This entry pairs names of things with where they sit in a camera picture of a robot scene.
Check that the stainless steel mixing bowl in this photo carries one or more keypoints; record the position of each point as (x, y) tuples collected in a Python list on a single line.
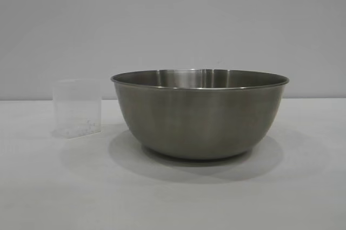
[(200, 116)]

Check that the translucent plastic measuring cup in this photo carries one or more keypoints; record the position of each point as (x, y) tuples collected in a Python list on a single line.
[(75, 100)]

